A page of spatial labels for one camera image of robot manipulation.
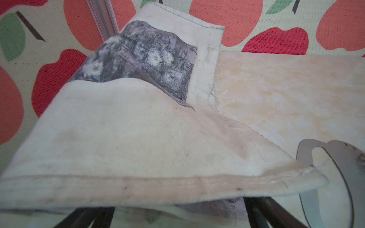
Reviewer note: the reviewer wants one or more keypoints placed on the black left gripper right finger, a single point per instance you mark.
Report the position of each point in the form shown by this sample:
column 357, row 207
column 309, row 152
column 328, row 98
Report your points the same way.
column 265, row 212

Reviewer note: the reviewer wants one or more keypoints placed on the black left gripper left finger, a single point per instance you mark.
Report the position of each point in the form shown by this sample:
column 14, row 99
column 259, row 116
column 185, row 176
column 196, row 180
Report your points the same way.
column 84, row 217

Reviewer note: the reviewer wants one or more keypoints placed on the cream printed canvas tote bag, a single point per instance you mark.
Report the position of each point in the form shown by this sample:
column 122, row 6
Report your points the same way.
column 136, row 126

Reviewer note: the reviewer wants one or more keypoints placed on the left rear aluminium frame post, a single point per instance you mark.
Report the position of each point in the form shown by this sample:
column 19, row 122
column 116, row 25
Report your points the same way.
column 104, row 16

